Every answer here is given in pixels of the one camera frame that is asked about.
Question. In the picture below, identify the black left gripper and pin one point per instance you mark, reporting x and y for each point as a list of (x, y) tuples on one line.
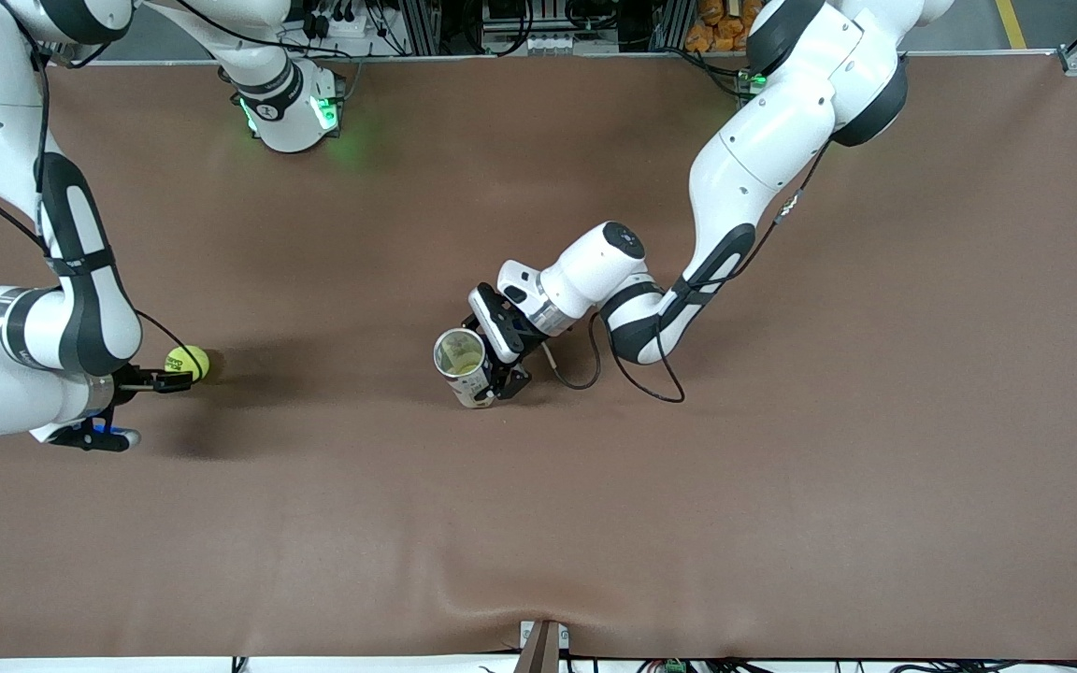
[(522, 350)]

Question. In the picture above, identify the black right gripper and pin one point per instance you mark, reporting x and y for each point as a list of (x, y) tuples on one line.
[(131, 381)]

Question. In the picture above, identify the white blue tennis ball can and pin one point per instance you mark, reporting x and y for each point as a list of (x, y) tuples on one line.
[(475, 388)]

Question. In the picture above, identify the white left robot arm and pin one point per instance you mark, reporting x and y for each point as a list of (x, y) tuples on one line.
[(782, 140)]

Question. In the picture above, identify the brown table cover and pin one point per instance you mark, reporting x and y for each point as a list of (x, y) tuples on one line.
[(538, 514)]

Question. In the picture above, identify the green terminal connector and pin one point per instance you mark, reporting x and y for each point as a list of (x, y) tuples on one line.
[(672, 665)]

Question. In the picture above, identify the white power strip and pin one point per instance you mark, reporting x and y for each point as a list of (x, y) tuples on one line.
[(342, 26)]

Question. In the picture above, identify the orange objects pile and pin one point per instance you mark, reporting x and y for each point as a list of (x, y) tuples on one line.
[(716, 23)]

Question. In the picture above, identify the brown table edge bracket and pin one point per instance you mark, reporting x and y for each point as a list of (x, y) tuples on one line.
[(541, 654)]

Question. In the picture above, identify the aluminium frame post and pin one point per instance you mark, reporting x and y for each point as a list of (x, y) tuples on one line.
[(419, 26), (669, 23)]

